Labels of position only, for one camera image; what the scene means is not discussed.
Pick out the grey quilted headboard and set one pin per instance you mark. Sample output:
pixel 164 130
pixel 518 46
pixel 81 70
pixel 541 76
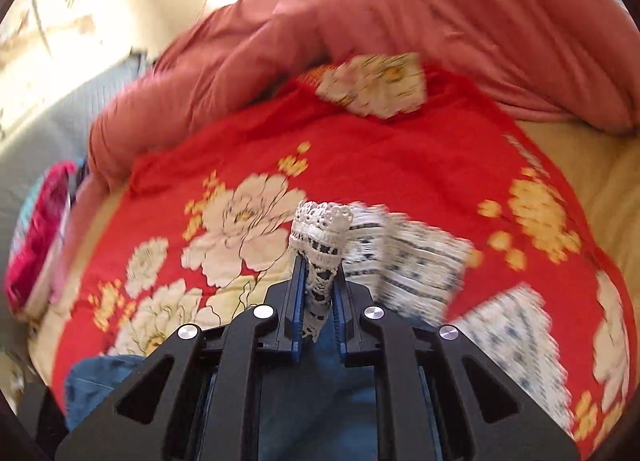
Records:
pixel 50 141

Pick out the blue denim pants lace trim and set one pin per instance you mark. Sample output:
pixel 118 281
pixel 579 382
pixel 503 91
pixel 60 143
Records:
pixel 405 251

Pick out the magenta patterned clothing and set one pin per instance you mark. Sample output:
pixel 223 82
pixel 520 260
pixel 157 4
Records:
pixel 35 241

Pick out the pink quilt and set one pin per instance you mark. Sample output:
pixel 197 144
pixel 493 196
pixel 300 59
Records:
pixel 400 6

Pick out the blossom wall painting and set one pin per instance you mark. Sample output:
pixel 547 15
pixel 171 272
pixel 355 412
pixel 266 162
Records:
pixel 35 26

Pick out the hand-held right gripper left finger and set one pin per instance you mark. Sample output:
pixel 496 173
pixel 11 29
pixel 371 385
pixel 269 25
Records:
pixel 298 291

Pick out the red floral blanket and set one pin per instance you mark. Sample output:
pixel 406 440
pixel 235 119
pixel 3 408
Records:
pixel 410 156

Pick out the light pink cloth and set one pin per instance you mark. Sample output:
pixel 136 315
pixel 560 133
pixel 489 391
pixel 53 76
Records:
pixel 75 231

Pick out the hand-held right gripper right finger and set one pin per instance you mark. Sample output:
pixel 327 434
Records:
pixel 339 301

